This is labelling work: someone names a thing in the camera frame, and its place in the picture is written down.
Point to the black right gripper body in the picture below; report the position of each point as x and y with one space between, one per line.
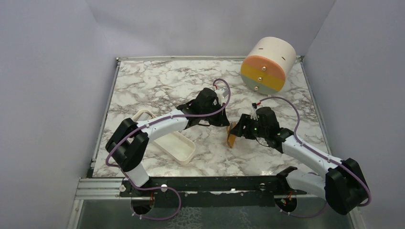
252 129

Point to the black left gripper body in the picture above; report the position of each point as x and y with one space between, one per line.
215 120

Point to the yellow leather card holder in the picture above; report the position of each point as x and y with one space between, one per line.
230 137

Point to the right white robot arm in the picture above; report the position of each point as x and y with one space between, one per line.
339 182

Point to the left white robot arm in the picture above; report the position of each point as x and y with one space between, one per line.
128 143

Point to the white oval plastic tray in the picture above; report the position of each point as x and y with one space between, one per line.
174 145

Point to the cylindrical pastel drawer box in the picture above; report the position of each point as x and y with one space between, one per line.
266 67

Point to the black metal base rail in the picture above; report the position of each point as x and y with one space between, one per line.
196 192

